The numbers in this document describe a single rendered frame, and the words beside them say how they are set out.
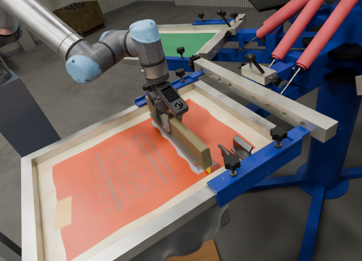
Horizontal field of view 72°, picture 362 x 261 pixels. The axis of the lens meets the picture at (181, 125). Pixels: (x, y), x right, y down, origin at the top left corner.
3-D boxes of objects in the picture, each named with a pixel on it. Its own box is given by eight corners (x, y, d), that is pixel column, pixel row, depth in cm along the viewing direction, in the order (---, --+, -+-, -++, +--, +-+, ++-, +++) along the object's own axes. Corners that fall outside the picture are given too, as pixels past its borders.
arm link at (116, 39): (84, 41, 70) (113, 40, 64) (110, 26, 77) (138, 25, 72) (96, 66, 75) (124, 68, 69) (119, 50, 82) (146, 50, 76)
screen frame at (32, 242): (32, 323, 53) (21, 318, 50) (26, 164, 96) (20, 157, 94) (299, 149, 75) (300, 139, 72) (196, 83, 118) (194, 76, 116)
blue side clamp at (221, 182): (220, 208, 66) (217, 192, 62) (209, 195, 70) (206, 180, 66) (301, 154, 74) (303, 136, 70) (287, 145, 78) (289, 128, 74)
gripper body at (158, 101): (169, 96, 87) (160, 65, 80) (181, 106, 81) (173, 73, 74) (150, 105, 85) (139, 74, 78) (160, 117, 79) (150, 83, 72)
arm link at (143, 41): (137, 18, 71) (161, 16, 66) (147, 55, 77) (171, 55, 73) (119, 29, 66) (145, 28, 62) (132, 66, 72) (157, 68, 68)
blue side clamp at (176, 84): (143, 117, 108) (137, 104, 103) (138, 112, 111) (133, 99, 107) (200, 89, 116) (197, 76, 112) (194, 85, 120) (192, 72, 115)
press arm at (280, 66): (257, 94, 94) (257, 83, 91) (246, 89, 99) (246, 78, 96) (291, 77, 99) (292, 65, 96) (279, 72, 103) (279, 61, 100)
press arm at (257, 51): (144, 57, 181) (141, 49, 177) (148, 54, 185) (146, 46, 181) (345, 67, 118) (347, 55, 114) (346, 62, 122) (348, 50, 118)
